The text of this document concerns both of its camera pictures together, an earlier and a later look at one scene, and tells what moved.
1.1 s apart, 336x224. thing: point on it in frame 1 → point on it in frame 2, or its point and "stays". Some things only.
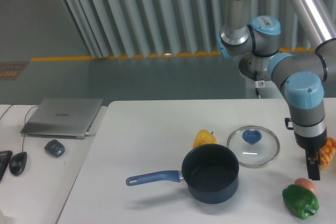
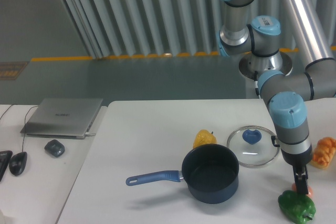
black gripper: x=312 y=145 → x=299 y=162
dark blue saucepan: x=211 y=171 stays
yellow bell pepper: x=204 y=137 stays
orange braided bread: x=327 y=152 stays
